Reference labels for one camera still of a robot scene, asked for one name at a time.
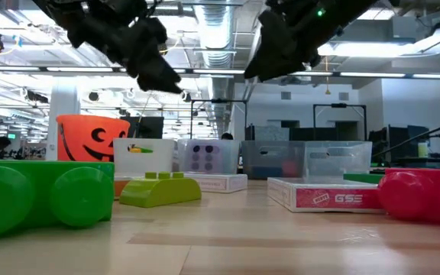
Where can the purple foam die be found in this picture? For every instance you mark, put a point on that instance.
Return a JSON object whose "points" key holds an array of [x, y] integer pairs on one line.
{"points": [[202, 158]]}

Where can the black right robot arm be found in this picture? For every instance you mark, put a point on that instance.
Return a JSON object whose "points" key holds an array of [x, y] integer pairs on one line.
{"points": [[350, 9]]}

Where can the pale yellow bottle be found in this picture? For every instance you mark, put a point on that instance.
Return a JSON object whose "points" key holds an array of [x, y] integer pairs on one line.
{"points": [[422, 149]]}

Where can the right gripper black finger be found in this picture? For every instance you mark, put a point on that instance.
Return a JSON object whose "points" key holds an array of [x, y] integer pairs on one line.
{"points": [[277, 57], [271, 24]]}

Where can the black rig frame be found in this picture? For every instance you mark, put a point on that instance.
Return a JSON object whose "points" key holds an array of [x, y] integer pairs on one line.
{"points": [[220, 101], [338, 105]]}

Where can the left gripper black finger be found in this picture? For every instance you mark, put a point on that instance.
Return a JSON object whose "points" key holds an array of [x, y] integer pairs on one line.
{"points": [[159, 78]]}

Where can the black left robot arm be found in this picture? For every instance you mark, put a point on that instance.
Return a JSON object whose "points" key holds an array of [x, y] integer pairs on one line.
{"points": [[90, 19]]}

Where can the pink playing card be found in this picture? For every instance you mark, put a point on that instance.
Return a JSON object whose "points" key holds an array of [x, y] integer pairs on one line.
{"points": [[338, 198]]}

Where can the blue lego brick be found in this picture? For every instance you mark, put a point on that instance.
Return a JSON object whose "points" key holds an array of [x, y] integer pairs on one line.
{"points": [[260, 172]]}

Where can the big red toy block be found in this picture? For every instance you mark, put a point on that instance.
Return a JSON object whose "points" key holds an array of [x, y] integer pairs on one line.
{"points": [[407, 195]]}

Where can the white column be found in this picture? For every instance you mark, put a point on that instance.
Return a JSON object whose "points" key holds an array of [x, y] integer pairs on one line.
{"points": [[63, 103]]}

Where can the green exit sign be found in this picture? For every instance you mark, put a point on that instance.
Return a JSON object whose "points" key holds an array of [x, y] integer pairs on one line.
{"points": [[11, 136]]}

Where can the long ceiling light strip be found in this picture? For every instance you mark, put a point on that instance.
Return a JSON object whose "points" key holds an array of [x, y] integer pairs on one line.
{"points": [[78, 69]]}

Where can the dark green lego brick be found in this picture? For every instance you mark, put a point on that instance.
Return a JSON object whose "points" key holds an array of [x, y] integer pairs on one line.
{"points": [[361, 178]]}

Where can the smoky grey plastic bin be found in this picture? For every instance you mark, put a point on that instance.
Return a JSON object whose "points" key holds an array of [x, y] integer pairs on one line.
{"points": [[266, 153]]}

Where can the red lego brick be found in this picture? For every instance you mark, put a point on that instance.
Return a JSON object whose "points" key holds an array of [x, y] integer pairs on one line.
{"points": [[288, 169]]}

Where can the white plastic bin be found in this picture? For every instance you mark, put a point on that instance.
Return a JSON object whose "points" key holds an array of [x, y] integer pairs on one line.
{"points": [[151, 164]]}

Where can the lime green rounded brick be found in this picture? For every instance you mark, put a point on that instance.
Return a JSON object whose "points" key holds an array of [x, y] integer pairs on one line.
{"points": [[159, 193]]}

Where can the long green toy block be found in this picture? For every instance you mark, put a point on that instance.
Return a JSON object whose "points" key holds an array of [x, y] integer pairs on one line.
{"points": [[147, 151]]}

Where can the clear plastic bin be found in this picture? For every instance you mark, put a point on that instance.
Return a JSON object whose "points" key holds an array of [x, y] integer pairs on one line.
{"points": [[229, 153], [342, 156]]}

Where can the black monitor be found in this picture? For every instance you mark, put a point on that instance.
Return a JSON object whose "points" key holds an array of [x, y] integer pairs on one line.
{"points": [[147, 128]]}

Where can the silver ventilation duct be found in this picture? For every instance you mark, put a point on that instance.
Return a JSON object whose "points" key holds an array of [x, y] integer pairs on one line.
{"points": [[216, 23]]}

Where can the dark desk monitors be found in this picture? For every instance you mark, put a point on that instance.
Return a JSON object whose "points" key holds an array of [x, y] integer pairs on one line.
{"points": [[395, 141]]}

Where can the big green toy block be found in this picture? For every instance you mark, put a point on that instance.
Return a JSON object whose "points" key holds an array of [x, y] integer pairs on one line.
{"points": [[44, 191]]}

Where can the white purple card box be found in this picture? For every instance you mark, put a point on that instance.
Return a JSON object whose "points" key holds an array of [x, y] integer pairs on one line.
{"points": [[220, 184]]}

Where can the orange pumpkin face bucket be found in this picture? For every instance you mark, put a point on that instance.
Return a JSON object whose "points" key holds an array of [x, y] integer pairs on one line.
{"points": [[78, 137]]}

